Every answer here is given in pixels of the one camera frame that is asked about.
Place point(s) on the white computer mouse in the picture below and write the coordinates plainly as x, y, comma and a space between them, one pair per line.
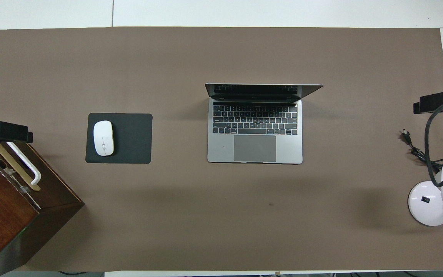
103, 137

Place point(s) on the white desk lamp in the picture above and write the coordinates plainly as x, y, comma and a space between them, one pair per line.
425, 204

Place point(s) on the silver apple laptop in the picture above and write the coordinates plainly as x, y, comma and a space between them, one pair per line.
256, 148

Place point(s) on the black mouse pad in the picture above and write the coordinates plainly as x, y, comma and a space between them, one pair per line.
133, 138

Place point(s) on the dark wooden box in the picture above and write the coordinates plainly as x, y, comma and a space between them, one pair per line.
2, 215

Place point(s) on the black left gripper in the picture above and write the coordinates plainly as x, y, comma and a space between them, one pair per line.
8, 132

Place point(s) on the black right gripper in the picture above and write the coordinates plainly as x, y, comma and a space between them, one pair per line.
437, 102

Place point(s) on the brown table mat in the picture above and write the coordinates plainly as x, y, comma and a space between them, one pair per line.
206, 50

